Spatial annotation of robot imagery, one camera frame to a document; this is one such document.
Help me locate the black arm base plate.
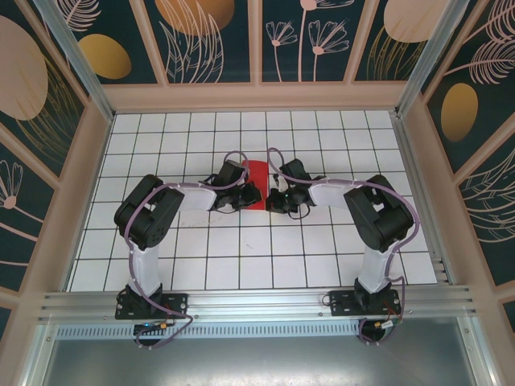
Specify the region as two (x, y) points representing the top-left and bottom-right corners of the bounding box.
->
(115, 292), (189, 321)
(329, 289), (403, 318)

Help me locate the grey metal shelf plate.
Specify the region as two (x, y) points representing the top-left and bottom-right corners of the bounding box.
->
(38, 336), (480, 386)

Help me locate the slotted metal cable strip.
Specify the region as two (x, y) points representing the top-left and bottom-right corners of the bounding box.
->
(56, 325), (363, 341)

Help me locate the aluminium frame post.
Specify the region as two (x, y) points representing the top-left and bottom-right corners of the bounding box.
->
(393, 0), (464, 120)
(31, 0), (117, 124)

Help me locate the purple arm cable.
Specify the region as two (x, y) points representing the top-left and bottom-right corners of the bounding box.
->
(267, 146), (422, 347)
(124, 150), (249, 351)

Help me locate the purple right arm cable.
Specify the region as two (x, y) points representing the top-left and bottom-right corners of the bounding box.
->
(267, 146), (422, 347)

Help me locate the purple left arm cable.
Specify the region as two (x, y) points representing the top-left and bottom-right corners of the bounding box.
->
(124, 150), (249, 351)

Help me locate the aluminium mounting rail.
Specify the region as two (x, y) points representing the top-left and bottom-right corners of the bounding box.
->
(38, 284), (480, 322)

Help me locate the aluminium side rail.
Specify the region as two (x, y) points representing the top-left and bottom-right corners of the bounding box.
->
(392, 114), (458, 287)

